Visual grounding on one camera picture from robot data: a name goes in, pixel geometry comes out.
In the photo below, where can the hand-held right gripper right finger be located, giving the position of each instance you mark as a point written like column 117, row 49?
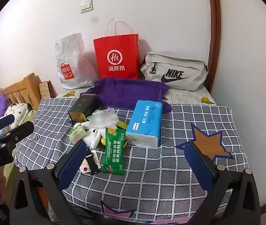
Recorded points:
column 199, row 166

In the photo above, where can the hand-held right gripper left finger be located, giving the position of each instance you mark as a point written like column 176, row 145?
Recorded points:
column 73, row 164

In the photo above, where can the black fabric piece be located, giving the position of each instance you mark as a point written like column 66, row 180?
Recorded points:
column 93, row 165

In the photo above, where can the small green tissue packet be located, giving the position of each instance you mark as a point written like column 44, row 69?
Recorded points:
column 76, row 133

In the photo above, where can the green snack packet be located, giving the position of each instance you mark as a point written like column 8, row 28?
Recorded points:
column 114, row 150

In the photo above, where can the mint white sock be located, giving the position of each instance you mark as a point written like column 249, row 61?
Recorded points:
column 102, row 119

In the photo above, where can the purple towel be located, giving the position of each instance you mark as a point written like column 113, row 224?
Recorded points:
column 128, row 91

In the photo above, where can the white dotted pillow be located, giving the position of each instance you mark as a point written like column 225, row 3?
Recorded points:
column 18, row 112

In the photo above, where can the purple plush toy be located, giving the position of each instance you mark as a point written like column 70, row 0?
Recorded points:
column 0, row 104

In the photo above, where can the light green blanket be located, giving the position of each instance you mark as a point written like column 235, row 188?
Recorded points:
column 9, row 168

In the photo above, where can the grey checkered tablecloth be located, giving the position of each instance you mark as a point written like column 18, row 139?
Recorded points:
column 170, row 180

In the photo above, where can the wooden headboard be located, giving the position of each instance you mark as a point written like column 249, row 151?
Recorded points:
column 22, row 89

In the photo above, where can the brown patterned book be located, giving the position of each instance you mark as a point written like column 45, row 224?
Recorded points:
column 45, row 90

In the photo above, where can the dark green tin box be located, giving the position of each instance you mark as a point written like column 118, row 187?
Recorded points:
column 81, row 107

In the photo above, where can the blue tissue pack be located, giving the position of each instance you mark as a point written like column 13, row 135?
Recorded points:
column 144, row 124

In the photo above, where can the white plastic shopping bag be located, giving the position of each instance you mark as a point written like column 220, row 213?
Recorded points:
column 74, row 58

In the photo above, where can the grey waist bag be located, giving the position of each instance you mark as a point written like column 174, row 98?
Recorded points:
column 170, row 61

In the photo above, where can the red paper bag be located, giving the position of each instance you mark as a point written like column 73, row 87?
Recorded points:
column 116, row 42

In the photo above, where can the brown wooden door frame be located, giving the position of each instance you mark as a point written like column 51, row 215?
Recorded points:
column 214, row 28

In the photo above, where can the white wall light switch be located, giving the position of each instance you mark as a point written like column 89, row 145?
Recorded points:
column 86, row 6

